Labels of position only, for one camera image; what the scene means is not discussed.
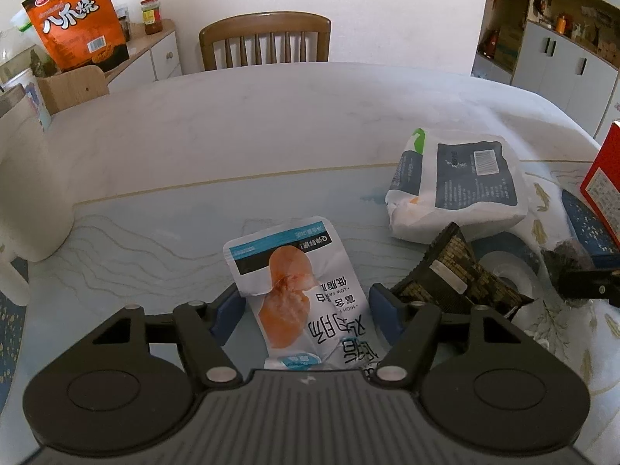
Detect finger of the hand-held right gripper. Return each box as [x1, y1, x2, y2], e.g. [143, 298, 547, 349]
[557, 267, 620, 309]

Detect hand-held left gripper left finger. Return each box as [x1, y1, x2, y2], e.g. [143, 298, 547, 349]
[90, 285, 245, 388]

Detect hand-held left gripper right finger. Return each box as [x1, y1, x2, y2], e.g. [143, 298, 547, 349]
[365, 283, 529, 389]

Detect clear bag of dark pieces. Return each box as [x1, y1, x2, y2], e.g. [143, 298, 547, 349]
[540, 237, 594, 301]

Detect white chicken breast packet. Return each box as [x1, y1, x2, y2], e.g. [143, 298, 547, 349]
[223, 215, 393, 374]

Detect dark snack packet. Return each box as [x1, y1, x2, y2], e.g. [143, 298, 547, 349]
[390, 222, 534, 320]

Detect clear tape roll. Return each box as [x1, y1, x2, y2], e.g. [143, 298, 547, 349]
[472, 249, 546, 311]

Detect red cardboard box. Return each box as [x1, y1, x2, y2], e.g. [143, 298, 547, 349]
[580, 121, 620, 248]

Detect white packet with dark label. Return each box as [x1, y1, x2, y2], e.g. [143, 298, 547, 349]
[385, 128, 529, 244]

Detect white cup with steel rim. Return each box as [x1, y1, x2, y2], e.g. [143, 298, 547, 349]
[0, 90, 73, 306]

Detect white sideboard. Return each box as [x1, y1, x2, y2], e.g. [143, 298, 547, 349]
[104, 19, 184, 95]

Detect small cardboard box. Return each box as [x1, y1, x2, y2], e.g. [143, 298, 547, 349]
[36, 64, 110, 114]

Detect white can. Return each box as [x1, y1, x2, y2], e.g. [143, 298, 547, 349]
[14, 70, 53, 131]

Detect wooden chair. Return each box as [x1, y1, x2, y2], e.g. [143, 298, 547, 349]
[198, 11, 332, 72]

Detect jar with red lid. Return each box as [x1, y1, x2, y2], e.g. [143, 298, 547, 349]
[140, 0, 163, 36]

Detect orange snack bag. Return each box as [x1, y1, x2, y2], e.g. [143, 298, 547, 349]
[22, 0, 131, 74]

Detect clear plastic jar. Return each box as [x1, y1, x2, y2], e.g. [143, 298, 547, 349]
[9, 10, 37, 49]

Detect white wall cabinet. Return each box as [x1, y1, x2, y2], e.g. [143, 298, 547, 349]
[472, 0, 620, 139]

